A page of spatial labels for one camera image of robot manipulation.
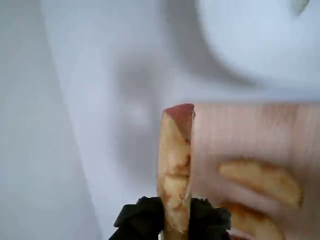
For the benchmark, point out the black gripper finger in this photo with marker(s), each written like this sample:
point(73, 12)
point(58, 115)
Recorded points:
point(207, 222)
point(142, 220)

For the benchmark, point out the wooden cutting board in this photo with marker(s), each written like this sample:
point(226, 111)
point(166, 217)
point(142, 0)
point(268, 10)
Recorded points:
point(250, 130)

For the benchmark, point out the white ceramic bowl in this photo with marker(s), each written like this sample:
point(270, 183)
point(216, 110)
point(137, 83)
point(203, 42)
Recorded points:
point(262, 37)

